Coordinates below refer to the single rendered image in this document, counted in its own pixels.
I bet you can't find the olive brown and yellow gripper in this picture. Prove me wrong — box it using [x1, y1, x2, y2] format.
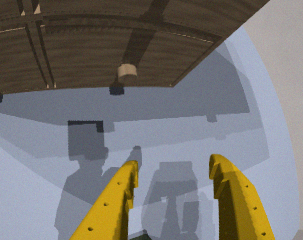
[69, 154, 275, 240]

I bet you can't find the brown wooden chest of drawers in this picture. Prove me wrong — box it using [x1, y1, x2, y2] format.
[0, 0, 270, 95]

